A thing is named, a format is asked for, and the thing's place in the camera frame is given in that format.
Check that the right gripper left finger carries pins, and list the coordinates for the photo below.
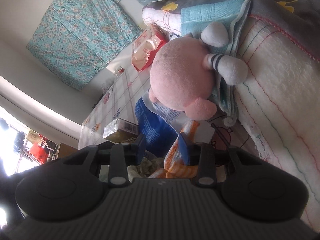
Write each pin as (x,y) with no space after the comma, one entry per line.
(73,186)

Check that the red wet wipes pack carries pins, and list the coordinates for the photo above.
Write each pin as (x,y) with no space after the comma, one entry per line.
(146,46)

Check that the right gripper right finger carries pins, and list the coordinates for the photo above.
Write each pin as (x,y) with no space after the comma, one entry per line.
(247,185)

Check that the teal towel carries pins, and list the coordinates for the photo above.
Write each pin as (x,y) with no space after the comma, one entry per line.
(219,26)

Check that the pink plush toy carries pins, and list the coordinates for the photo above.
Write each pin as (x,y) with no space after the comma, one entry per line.
(181,79)

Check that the green white scrunched cloth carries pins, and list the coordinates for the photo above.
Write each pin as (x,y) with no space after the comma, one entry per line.
(145,169)

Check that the white quilted blanket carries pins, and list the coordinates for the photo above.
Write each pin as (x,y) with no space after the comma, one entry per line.
(278,105)

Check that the orange striped cloth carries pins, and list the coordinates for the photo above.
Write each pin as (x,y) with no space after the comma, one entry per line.
(174,166)

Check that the floral teal wall cloth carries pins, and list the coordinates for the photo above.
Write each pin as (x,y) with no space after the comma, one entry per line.
(76,39)

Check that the blue wet wipes pack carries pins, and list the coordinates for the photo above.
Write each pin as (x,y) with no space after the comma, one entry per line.
(161,125)

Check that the tissue pack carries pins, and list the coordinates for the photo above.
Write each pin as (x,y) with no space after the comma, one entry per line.
(120,130)

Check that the red crate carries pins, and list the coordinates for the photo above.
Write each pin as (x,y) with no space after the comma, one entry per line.
(40,152)

